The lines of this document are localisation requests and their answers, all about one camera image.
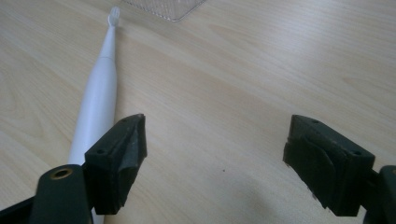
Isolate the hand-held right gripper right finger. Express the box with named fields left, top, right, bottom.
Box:
left=282, top=114, right=376, bottom=217

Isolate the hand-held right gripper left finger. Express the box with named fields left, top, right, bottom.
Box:
left=84, top=113, right=149, bottom=216

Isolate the white electric toothbrush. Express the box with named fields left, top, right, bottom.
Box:
left=66, top=6, right=121, bottom=224

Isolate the clear textured plastic tray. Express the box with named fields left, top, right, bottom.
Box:
left=121, top=0, right=207, bottom=23

